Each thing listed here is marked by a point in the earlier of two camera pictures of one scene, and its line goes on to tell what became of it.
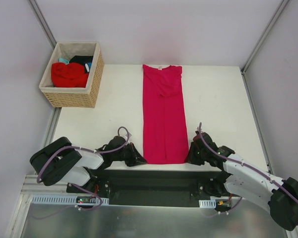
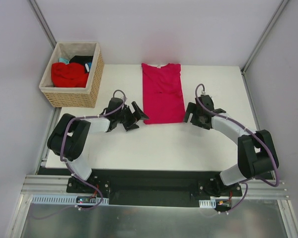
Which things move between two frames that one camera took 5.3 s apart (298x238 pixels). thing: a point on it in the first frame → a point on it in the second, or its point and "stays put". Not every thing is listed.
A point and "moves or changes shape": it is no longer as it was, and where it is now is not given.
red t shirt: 72,75 stays put
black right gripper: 193,156 → 197,116
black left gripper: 133,155 → 130,117
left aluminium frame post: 42,22 stays put
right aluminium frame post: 263,35 stays put
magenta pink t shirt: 165,129 moves or changes shape
